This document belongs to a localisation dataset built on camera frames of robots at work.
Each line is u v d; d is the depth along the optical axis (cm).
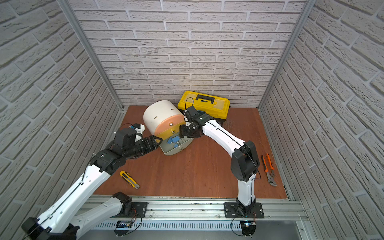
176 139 96
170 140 94
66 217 40
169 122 83
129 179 82
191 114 67
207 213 73
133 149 58
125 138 52
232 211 73
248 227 70
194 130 62
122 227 71
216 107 99
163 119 82
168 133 86
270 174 85
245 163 49
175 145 94
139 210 73
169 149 91
